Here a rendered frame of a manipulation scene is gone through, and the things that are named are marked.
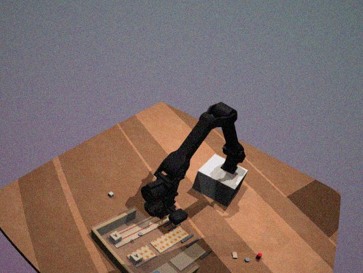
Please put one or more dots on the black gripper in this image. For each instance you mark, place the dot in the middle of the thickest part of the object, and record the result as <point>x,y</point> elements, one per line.
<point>176,216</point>

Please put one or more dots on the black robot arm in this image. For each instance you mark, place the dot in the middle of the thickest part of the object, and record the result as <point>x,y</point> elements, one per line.
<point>178,162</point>

